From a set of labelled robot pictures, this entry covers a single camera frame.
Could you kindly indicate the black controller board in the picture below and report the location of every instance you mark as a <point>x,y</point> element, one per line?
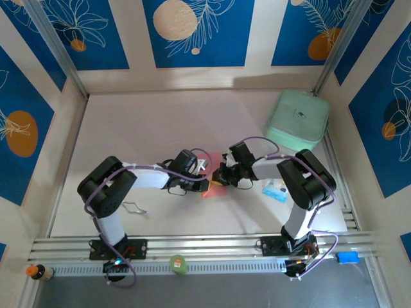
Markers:
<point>115,261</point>
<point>298,266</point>

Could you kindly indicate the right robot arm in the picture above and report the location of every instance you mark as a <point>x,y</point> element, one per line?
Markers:
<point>308,183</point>

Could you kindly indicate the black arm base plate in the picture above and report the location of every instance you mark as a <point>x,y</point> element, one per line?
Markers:
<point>269,245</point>
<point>139,248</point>

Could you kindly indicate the brown bottle orange cap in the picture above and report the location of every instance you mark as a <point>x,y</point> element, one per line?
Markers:
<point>40,272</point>

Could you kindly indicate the mint green zip pouch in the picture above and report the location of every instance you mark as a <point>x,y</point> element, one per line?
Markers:
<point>298,122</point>

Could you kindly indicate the aluminium frame post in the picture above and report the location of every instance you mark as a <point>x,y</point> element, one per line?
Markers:
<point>340,48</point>
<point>57,48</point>

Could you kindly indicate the light blue packet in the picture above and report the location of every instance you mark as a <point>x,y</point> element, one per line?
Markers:
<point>273,192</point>

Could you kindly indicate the pink cloth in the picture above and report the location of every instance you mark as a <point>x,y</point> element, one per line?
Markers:
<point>215,192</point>

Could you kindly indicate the aluminium mounting rail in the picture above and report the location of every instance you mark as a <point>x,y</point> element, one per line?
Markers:
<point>208,245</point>

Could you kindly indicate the aluminium side rail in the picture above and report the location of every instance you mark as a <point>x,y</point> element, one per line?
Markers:
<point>331,154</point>

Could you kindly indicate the blue box device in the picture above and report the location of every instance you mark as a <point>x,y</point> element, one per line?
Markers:
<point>346,258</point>

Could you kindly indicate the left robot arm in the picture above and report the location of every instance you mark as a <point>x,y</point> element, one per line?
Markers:
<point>106,189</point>

